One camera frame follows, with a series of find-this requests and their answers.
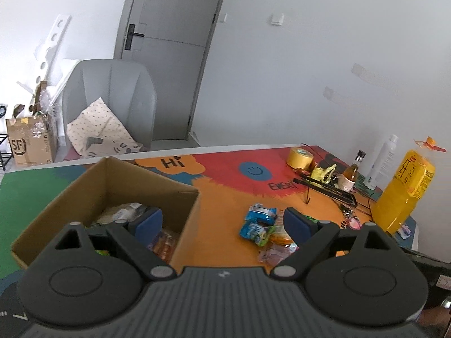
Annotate grey door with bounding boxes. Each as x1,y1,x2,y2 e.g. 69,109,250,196
113,0,231,141

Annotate cardboard box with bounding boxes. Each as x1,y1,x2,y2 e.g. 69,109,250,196
10,156,201,270

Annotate orange snack packet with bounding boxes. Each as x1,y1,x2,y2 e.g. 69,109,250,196
269,223,295,245

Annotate black door handle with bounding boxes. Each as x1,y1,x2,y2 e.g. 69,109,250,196
125,24,145,50

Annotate large orange juice bottle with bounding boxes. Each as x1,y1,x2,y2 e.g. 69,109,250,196
373,137,445,235

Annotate white spray bottle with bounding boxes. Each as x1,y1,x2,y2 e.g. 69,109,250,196
364,134,399,190

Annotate colourful printed table mat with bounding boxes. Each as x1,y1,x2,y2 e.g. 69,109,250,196
0,144,420,324

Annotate yellow tape roll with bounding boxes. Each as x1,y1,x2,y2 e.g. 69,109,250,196
286,147,314,170

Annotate small glass bottle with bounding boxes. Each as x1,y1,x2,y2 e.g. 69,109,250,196
337,150,366,194

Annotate white perforated board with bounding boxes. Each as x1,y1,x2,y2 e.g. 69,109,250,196
16,14,73,88

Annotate dotted cream cushion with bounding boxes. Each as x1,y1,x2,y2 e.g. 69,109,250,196
66,97,144,159

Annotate grey chair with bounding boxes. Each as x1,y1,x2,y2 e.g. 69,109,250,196
61,59,157,155

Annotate brown shipping carton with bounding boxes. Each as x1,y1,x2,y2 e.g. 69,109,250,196
5,113,59,168

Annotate black shoe rack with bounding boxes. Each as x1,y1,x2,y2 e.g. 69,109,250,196
0,104,9,173

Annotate orange sausage stick packet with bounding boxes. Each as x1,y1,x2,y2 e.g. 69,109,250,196
150,230,180,263

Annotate black folding stand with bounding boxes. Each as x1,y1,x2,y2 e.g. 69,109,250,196
292,178,358,208

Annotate clear plastic wrap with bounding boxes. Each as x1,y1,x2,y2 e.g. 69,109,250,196
33,90,60,138

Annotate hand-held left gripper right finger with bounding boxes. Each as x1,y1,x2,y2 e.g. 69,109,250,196
271,207,395,277

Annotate yellow crumpled glove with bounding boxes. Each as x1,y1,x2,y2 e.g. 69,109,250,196
310,164,338,184

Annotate long white bread packet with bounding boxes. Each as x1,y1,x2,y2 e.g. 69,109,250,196
95,202,149,224

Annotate clear snack packet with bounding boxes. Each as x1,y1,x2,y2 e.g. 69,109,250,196
259,243,298,264

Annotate blue snack packet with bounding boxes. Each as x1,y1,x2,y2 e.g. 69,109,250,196
240,220,273,248
248,203,278,225

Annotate keys with pink keychain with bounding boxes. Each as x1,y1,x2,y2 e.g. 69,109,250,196
340,206,362,229

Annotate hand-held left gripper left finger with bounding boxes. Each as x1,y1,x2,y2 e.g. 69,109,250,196
53,207,177,282

